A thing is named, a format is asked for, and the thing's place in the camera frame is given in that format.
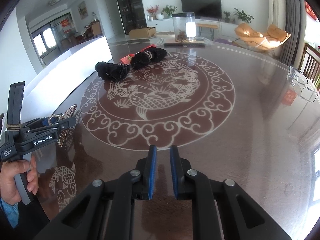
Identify rhinestone gold hair clip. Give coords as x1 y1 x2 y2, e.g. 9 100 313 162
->
47 104 78 148

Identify black bow with chain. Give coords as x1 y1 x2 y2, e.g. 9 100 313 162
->
94 61 130 82

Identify person's left hand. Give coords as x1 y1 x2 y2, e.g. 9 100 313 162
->
1 155 39 205

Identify cardboard box on floor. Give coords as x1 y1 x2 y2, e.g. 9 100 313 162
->
129 27 156 39

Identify tray under jar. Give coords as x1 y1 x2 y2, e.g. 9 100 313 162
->
163 38 206 47

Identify white tv cabinet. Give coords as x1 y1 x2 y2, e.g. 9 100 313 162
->
146 18 238 40

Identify red flowers white vase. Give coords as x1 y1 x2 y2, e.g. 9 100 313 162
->
146 5 164 20

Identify tall black display cabinet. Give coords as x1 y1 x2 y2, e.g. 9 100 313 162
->
117 0 146 34

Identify clear eyeglasses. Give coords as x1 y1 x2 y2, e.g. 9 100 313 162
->
286 66 319 102

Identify green potted plant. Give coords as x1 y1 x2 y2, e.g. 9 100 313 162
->
161 5 178 18

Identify clear jar black lid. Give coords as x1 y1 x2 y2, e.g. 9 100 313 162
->
172 12 196 42

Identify dark wooden side chair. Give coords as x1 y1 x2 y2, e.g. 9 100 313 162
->
298 43 320 91

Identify grey curtain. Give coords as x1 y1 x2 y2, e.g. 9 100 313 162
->
280 0 306 69

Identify small wooden bench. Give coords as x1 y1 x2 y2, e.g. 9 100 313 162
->
196 23 219 40

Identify black flat television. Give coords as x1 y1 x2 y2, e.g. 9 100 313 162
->
181 0 222 19

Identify orange lounge chair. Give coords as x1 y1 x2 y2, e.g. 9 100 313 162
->
234 23 291 50

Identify leafy plant near tv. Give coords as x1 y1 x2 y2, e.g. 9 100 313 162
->
234 8 254 24

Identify white standing air conditioner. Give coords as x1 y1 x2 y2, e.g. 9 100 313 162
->
268 0 286 30

